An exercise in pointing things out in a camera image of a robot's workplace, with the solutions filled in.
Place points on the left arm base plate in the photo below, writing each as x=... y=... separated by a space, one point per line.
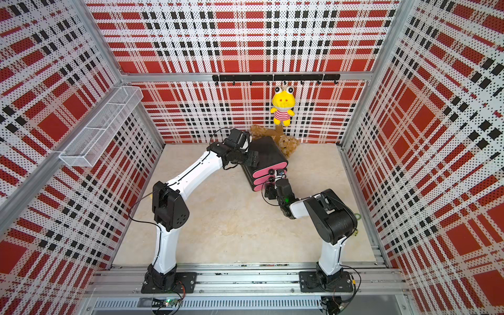
x=179 y=282

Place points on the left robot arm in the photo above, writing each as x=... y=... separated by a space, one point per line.
x=169 y=198

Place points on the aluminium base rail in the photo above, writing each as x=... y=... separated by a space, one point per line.
x=249 y=289

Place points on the pink drawer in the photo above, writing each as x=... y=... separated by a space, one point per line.
x=261 y=186
x=271 y=177
x=264 y=171

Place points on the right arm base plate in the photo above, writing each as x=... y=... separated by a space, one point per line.
x=311 y=282

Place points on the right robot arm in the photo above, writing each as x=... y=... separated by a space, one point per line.
x=334 y=222

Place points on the white wire mesh basket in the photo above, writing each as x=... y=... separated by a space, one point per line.
x=89 y=144

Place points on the brown teddy bear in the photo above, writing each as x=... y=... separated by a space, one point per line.
x=286 y=144

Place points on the black drawer cabinet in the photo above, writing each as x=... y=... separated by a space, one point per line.
x=268 y=154

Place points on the yellow frog plush toy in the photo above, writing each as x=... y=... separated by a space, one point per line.
x=283 y=103

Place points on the black hook rail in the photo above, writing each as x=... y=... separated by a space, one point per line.
x=276 y=77

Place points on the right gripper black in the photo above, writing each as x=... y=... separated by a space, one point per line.
x=269 y=189

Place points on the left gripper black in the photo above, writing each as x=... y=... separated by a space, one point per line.
x=252 y=159

